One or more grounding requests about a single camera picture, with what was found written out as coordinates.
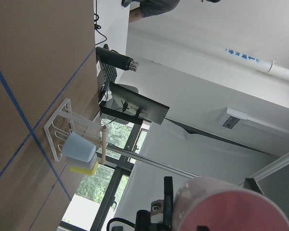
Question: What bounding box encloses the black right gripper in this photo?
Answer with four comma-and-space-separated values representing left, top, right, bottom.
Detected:
107, 176, 174, 231

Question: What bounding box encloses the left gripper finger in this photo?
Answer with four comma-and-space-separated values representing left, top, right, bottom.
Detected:
243, 178, 263, 195

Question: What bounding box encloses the pink plastic cup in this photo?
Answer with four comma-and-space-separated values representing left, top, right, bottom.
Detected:
172, 177, 289, 231

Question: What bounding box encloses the yellow plastic cup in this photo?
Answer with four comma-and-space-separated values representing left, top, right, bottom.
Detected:
69, 161, 99, 176

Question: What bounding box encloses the light blue cup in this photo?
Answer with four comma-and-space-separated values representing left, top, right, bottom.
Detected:
62, 132, 96, 162

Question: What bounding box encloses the grey plastic cup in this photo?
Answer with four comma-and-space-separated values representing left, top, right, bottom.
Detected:
66, 155, 97, 169

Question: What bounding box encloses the black monitor on stand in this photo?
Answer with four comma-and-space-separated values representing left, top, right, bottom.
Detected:
99, 82, 169, 125

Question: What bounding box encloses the black bottle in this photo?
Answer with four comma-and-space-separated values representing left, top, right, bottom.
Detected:
95, 47, 139, 72

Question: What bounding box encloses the person in grey shirt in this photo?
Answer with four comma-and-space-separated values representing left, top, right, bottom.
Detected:
121, 0, 180, 23

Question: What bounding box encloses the white wire cup rack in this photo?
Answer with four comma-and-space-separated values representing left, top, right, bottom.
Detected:
44, 98, 108, 164

